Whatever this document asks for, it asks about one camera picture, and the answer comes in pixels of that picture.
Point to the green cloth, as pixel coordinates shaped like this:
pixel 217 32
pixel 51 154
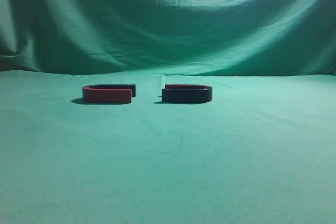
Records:
pixel 262 151

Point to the red-blue horseshoe magnet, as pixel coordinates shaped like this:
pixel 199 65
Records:
pixel 109 93
pixel 187 93

